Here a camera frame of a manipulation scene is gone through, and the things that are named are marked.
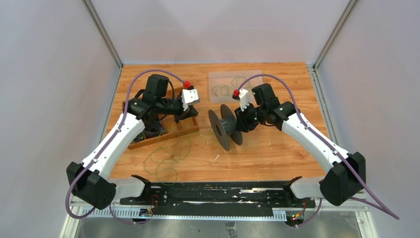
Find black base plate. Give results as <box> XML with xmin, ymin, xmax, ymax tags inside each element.
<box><xmin>119</xmin><ymin>181</ymin><xmax>315</xmax><ymax>219</ymax></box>

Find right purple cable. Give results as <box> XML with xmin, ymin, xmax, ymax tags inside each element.
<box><xmin>233</xmin><ymin>73</ymin><xmax>400</xmax><ymax>228</ymax></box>

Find purple cable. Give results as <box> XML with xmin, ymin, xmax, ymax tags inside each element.
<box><xmin>233</xmin><ymin>73</ymin><xmax>400</xmax><ymax>228</ymax></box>
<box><xmin>65</xmin><ymin>68</ymin><xmax>193</xmax><ymax>226</ymax></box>

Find translucent plastic bin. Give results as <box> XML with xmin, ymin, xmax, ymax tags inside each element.
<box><xmin>208</xmin><ymin>70</ymin><xmax>262</xmax><ymax>103</ymax></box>

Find green wires in bin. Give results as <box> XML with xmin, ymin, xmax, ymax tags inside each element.
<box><xmin>211</xmin><ymin>77</ymin><xmax>250</xmax><ymax>98</ymax></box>

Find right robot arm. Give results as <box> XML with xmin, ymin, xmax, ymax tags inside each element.
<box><xmin>232</xmin><ymin>83</ymin><xmax>366</xmax><ymax>207</ymax></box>

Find wooden compartment tray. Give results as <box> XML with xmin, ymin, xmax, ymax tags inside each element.
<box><xmin>122</xmin><ymin>86</ymin><xmax>201</xmax><ymax>150</ymax></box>

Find aluminium frame rail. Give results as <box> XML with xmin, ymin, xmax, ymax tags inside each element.
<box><xmin>60</xmin><ymin>183</ymin><xmax>376</xmax><ymax>238</ymax></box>

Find green wire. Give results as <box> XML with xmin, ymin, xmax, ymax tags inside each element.
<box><xmin>143</xmin><ymin>127</ymin><xmax>214</xmax><ymax>186</ymax></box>

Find dark grey spool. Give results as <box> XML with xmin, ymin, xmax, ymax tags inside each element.
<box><xmin>208</xmin><ymin>104</ymin><xmax>243</xmax><ymax>151</ymax></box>

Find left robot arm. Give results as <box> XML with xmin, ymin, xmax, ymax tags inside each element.
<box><xmin>65</xmin><ymin>69</ymin><xmax>200</xmax><ymax>210</ymax></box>

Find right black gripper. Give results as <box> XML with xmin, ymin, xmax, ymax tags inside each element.
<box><xmin>234</xmin><ymin>102</ymin><xmax>266</xmax><ymax>133</ymax></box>

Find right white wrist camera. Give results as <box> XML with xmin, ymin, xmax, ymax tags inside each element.
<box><xmin>232</xmin><ymin>88</ymin><xmax>251</xmax><ymax>112</ymax></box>

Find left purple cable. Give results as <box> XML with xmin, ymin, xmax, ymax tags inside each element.
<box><xmin>65</xmin><ymin>68</ymin><xmax>193</xmax><ymax>226</ymax></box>

